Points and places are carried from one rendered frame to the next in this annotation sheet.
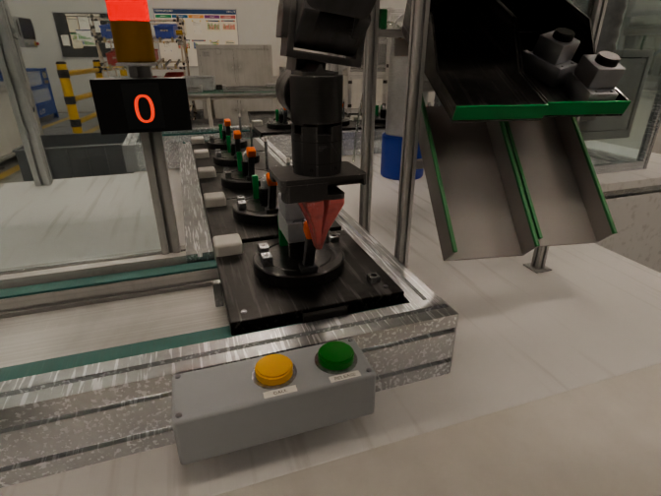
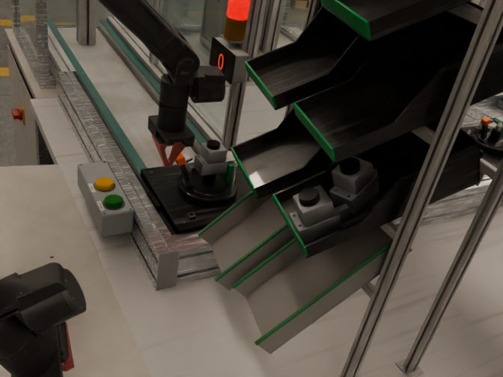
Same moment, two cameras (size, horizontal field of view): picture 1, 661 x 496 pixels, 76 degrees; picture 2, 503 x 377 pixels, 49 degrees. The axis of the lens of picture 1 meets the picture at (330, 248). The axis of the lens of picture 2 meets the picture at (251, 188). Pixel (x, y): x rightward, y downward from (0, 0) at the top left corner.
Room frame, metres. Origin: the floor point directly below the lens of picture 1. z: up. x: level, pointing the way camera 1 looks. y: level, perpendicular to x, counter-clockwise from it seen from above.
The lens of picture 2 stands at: (0.40, -1.00, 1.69)
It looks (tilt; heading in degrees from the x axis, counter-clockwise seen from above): 33 degrees down; 74
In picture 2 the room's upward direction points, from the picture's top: 11 degrees clockwise
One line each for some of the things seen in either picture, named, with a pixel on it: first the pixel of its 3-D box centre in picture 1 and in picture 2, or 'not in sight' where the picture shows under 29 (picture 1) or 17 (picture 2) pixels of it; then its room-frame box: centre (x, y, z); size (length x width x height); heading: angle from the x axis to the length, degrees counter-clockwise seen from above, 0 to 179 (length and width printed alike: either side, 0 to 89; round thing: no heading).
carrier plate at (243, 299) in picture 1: (299, 272); (206, 192); (0.59, 0.05, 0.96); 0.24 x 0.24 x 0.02; 19
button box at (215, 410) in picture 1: (275, 394); (104, 196); (0.36, 0.06, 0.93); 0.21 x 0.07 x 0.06; 109
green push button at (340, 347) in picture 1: (335, 358); (114, 203); (0.38, -0.01, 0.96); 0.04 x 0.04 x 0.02
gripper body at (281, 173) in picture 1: (317, 155); (172, 117); (0.49, 0.02, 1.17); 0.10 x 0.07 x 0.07; 110
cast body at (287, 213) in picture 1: (295, 210); (215, 155); (0.60, 0.05, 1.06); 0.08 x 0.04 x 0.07; 19
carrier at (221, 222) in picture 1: (266, 193); not in sight; (0.83, 0.13, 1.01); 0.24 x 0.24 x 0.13; 19
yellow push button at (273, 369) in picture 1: (273, 372); (104, 185); (0.36, 0.06, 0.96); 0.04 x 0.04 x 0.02
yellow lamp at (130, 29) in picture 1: (133, 41); (235, 27); (0.64, 0.27, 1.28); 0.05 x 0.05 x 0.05
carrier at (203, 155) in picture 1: (235, 147); not in sight; (1.29, 0.29, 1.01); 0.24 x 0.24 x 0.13; 19
